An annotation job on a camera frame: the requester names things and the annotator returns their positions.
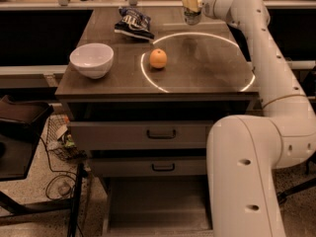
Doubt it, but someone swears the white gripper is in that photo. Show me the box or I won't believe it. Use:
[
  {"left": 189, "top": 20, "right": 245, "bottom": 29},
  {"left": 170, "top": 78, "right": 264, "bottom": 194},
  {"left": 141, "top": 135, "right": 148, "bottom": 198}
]
[{"left": 182, "top": 0, "right": 234, "bottom": 20}]

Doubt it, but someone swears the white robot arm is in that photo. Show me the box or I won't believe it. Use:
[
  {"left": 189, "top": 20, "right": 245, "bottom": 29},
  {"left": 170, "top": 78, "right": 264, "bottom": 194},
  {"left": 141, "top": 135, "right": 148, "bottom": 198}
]
[{"left": 182, "top": 0, "right": 316, "bottom": 237}]

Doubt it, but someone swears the grey drawer cabinet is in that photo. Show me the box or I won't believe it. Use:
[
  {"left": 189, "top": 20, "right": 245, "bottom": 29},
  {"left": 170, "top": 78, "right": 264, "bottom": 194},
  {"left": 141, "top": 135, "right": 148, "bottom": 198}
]
[{"left": 54, "top": 6, "right": 261, "bottom": 237}]

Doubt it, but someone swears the top grey drawer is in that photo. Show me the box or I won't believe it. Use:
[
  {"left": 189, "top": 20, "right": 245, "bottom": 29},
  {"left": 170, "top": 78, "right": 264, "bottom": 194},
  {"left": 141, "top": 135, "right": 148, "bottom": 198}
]
[{"left": 69, "top": 120, "right": 212, "bottom": 151}]

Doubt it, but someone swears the middle grey drawer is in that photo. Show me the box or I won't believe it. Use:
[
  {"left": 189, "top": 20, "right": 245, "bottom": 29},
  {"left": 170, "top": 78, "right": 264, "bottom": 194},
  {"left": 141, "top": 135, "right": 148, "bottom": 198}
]
[{"left": 88, "top": 157, "right": 206, "bottom": 177}]

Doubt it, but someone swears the bottom open grey drawer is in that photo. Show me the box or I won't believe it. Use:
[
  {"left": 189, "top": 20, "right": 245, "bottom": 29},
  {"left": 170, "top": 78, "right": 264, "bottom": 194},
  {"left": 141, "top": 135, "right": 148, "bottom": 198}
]
[{"left": 102, "top": 176, "right": 213, "bottom": 237}]

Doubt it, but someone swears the dark blue chip bag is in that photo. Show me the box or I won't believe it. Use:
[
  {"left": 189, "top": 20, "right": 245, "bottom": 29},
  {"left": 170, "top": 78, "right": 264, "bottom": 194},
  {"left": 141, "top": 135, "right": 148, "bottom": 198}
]
[{"left": 115, "top": 7, "right": 155, "bottom": 40}]

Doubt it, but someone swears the orange fruit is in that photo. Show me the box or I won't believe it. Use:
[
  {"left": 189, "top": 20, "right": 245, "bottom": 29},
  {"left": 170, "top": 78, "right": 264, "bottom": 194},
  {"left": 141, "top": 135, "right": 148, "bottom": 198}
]
[{"left": 149, "top": 48, "right": 167, "bottom": 69}]

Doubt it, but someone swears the white ceramic bowl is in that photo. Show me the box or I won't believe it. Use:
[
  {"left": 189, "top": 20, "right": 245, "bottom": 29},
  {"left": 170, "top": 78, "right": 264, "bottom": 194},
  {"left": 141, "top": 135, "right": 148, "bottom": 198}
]
[{"left": 70, "top": 43, "right": 114, "bottom": 79}]

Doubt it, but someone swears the black office chair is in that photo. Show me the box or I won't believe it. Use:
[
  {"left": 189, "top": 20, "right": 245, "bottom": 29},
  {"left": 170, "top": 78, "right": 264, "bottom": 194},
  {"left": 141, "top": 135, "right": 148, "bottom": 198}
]
[{"left": 276, "top": 153, "right": 316, "bottom": 205}]

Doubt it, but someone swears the black side desk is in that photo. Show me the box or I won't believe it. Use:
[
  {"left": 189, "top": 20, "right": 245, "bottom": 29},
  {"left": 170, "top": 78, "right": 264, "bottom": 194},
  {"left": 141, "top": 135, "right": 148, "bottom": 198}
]
[{"left": 0, "top": 96, "right": 87, "bottom": 237}]

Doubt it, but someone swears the wire waste basket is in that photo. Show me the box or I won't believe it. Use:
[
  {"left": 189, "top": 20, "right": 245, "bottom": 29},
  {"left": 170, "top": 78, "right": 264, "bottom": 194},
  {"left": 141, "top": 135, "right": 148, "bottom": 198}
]
[{"left": 46, "top": 115, "right": 86, "bottom": 161}]

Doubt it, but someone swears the black floor cable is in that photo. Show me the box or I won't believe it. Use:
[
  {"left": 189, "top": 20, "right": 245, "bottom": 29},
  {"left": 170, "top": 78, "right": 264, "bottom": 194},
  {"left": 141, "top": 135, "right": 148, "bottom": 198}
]
[{"left": 39, "top": 133, "right": 87, "bottom": 237}]

